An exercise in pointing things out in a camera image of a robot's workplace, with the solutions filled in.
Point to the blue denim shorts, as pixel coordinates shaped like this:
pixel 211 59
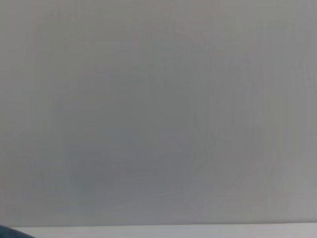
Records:
pixel 10 233

